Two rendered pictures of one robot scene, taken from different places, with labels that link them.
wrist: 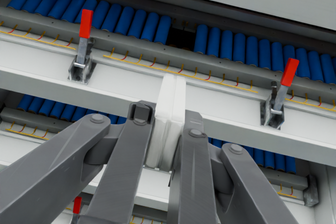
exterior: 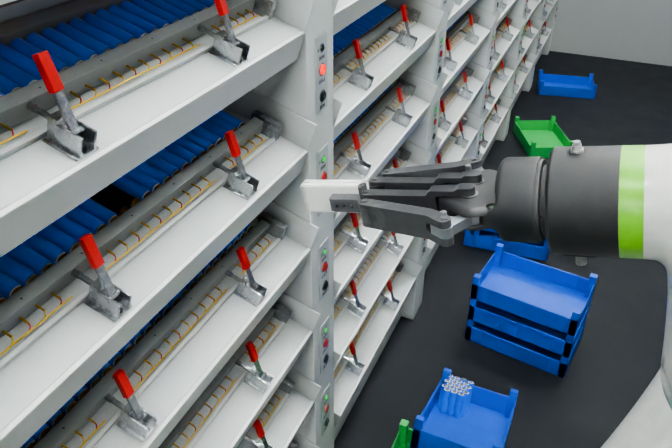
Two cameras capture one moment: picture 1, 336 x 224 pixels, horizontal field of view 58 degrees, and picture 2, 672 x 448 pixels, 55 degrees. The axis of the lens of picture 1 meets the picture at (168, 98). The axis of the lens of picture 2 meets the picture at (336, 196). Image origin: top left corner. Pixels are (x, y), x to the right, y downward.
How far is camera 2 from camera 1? 0.55 m
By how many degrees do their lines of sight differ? 54
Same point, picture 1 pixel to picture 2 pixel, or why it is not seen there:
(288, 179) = (256, 233)
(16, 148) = not seen: outside the picture
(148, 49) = (124, 228)
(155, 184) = (203, 350)
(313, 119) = (256, 164)
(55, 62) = (76, 326)
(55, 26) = (30, 297)
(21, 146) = not seen: outside the picture
